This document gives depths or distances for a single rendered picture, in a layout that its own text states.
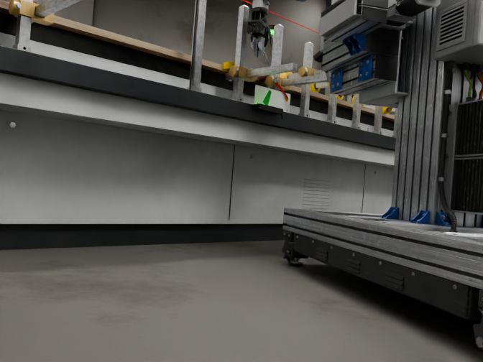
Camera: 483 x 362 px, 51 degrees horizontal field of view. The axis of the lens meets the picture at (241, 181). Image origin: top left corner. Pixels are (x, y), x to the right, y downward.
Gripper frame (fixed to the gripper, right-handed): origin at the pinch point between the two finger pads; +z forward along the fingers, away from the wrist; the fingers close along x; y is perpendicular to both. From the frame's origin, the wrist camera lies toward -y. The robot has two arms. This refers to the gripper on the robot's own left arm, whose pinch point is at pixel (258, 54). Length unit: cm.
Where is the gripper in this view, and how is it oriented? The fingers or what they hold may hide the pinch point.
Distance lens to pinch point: 242.8
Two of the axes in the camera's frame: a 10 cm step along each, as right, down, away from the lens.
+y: -4.4, -0.4, -9.0
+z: -0.8, 10.0, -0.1
